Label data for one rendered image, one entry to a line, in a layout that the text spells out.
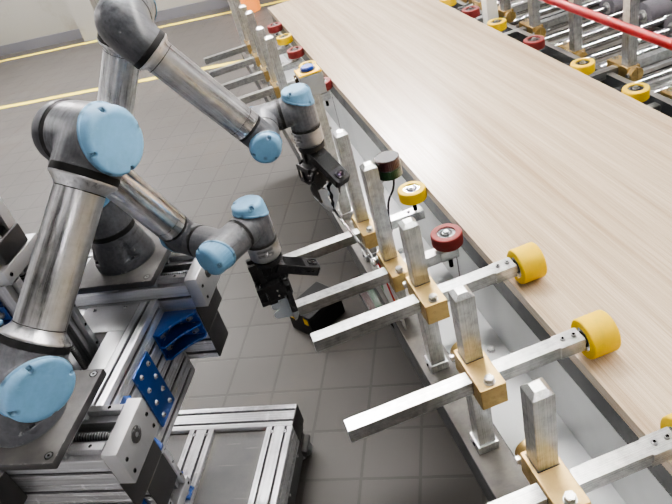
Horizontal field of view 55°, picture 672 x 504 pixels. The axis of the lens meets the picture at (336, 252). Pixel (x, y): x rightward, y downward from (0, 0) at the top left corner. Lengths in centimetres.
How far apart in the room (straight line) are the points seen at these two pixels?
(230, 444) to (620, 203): 141
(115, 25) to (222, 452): 139
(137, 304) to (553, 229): 104
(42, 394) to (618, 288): 111
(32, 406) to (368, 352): 172
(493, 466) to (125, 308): 95
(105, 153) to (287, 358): 178
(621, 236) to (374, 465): 118
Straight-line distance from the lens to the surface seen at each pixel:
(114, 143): 112
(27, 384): 113
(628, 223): 164
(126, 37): 143
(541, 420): 98
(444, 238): 162
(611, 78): 248
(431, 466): 227
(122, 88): 161
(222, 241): 138
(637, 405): 125
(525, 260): 142
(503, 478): 139
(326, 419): 248
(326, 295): 160
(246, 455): 221
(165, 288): 164
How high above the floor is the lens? 187
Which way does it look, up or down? 35 degrees down
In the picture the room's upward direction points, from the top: 16 degrees counter-clockwise
